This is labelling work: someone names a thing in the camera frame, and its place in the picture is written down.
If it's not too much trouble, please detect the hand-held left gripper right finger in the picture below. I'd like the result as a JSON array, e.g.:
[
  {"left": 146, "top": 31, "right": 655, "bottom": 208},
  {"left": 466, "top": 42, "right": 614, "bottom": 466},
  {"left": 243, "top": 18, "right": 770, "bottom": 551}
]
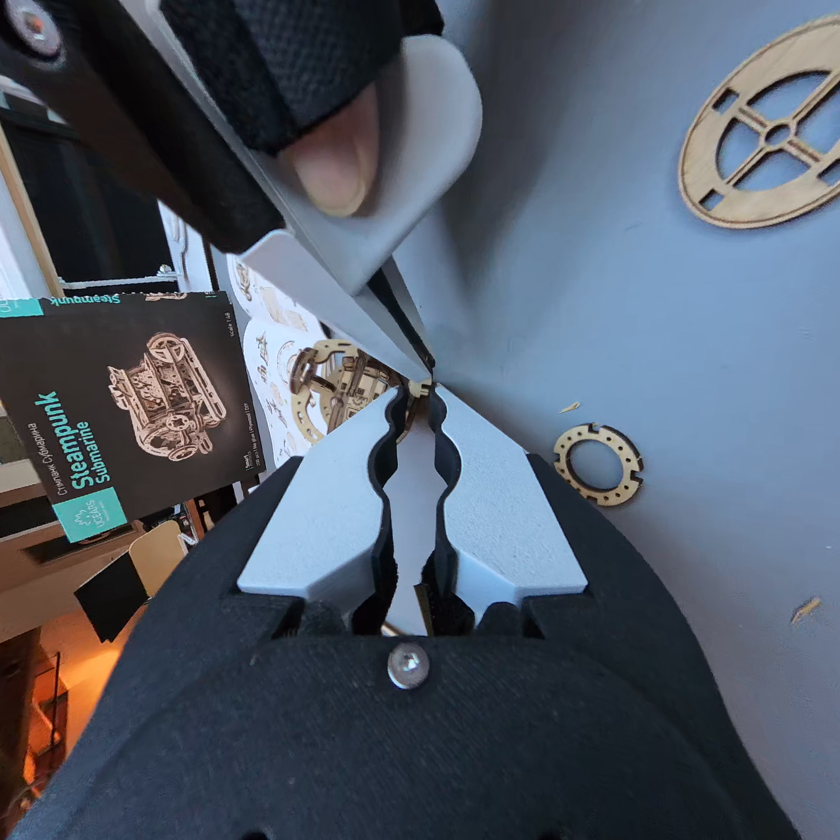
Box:
[{"left": 427, "top": 384, "right": 589, "bottom": 632}]

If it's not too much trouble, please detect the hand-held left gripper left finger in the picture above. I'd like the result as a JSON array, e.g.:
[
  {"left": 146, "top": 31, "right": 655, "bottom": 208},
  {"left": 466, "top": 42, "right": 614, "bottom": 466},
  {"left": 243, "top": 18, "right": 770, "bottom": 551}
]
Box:
[{"left": 236, "top": 386, "right": 403, "bottom": 636}]

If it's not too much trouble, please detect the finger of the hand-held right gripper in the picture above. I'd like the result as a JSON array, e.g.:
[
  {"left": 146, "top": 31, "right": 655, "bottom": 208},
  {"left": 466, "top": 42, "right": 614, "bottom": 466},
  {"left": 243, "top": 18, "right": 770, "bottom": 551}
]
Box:
[{"left": 236, "top": 226, "right": 435, "bottom": 382}]

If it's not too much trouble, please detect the small wooden model assembly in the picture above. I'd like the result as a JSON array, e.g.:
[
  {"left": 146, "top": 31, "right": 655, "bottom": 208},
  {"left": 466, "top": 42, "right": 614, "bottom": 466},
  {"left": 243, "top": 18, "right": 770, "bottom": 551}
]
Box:
[{"left": 289, "top": 338, "right": 434, "bottom": 454}]

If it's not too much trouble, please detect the black model kit box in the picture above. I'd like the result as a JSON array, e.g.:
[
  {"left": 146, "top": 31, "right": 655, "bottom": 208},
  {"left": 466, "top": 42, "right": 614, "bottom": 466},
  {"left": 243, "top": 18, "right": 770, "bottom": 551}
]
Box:
[{"left": 0, "top": 290, "right": 266, "bottom": 544}]

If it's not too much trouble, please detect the person's right hand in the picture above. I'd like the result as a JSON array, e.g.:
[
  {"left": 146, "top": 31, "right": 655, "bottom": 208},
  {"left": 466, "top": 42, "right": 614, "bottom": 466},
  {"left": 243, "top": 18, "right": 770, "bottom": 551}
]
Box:
[{"left": 289, "top": 84, "right": 383, "bottom": 217}]

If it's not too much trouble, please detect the white assembly instruction booklet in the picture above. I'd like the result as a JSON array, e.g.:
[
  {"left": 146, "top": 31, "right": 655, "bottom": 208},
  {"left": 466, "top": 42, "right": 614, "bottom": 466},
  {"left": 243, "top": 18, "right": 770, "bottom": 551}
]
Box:
[{"left": 226, "top": 252, "right": 329, "bottom": 470}]

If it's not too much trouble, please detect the tan wooden chair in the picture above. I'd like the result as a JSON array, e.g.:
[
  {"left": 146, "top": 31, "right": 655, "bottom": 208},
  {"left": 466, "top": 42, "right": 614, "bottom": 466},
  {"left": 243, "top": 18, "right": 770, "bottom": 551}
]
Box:
[{"left": 128, "top": 520, "right": 190, "bottom": 595}]

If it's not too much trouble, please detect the black board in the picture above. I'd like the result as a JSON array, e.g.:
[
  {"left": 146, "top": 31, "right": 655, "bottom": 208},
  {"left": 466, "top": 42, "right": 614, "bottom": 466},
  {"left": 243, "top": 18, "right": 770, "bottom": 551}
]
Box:
[{"left": 73, "top": 550, "right": 151, "bottom": 644}]

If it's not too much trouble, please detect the spoked wooden wheel disc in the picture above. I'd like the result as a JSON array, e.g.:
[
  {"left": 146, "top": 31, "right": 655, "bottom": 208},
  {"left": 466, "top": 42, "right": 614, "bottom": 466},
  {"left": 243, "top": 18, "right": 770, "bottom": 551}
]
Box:
[{"left": 678, "top": 14, "right": 840, "bottom": 231}]

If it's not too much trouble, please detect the notched wooden ring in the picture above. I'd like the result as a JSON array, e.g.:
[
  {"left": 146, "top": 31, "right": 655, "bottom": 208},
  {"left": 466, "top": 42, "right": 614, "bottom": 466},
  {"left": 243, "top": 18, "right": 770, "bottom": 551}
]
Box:
[{"left": 553, "top": 423, "right": 645, "bottom": 508}]

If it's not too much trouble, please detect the white wire book stand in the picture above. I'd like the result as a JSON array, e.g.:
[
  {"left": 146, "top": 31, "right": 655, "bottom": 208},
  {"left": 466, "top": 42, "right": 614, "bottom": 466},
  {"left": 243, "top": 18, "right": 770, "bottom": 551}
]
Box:
[{"left": 62, "top": 200, "right": 221, "bottom": 293}]

